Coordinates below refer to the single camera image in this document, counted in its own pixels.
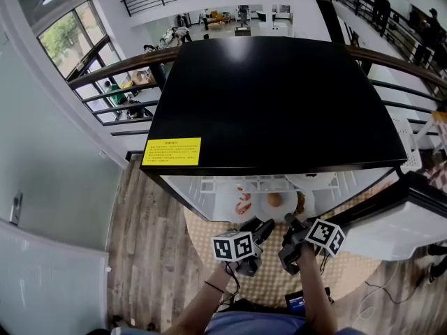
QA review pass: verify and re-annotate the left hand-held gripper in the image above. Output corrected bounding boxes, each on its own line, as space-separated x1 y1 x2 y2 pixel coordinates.
212 218 276 278

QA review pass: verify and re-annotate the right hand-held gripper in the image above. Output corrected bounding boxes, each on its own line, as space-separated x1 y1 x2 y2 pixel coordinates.
278 213 346 276

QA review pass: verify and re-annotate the brown fried food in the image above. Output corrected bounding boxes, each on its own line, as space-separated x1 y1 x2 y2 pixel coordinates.
295 191 309 213

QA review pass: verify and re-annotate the black fridge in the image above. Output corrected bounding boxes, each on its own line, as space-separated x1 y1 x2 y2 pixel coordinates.
139 36 447 261

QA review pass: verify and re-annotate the person's left forearm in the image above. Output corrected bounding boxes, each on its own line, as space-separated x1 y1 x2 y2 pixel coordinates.
163 260 242 335

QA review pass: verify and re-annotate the person's right forearm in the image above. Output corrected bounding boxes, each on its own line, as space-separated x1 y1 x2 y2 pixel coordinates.
295 244 339 335

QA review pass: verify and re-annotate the white fridge shelf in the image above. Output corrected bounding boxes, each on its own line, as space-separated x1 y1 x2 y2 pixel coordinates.
199 173 340 194

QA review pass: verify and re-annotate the white plate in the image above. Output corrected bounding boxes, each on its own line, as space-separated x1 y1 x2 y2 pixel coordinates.
254 189 300 223
212 188 261 223
295 190 317 220
284 172 339 192

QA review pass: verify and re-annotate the yellow checkered mat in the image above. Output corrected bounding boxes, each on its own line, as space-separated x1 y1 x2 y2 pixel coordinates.
183 183 395 310

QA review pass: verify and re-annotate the black wrist band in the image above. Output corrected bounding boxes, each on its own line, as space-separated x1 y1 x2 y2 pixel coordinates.
204 280 226 295

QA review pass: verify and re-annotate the black device with blue screen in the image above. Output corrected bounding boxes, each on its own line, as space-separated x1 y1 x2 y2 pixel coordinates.
284 287 333 316

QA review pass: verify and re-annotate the person's blue clothing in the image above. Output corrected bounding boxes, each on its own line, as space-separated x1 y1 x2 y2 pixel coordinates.
203 309 366 335

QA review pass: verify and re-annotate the yellow warning label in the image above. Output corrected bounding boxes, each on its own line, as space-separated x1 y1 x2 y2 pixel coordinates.
141 137 203 167

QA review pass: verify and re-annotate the white perforated chair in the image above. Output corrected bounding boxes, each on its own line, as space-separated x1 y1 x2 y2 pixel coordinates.
390 116 423 174

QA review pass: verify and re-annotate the table with checkered cloth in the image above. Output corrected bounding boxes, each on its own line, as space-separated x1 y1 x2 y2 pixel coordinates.
411 109 447 190

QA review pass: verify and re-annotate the wooden handrail with black bars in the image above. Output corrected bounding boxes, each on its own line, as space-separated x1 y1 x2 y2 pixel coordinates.
66 45 447 137

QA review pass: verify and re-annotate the white cabinet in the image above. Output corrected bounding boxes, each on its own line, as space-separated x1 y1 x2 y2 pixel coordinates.
0 218 111 335

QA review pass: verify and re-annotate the large window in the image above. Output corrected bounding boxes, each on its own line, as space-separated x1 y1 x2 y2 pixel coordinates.
36 0 122 80

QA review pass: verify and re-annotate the black cable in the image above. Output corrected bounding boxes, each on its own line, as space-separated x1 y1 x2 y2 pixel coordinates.
216 260 244 308
318 248 332 274

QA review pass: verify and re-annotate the white cable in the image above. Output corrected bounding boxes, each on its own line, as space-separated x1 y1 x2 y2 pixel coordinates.
358 258 425 322

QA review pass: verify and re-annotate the metal door handle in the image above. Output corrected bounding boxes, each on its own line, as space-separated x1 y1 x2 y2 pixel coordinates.
9 191 24 225

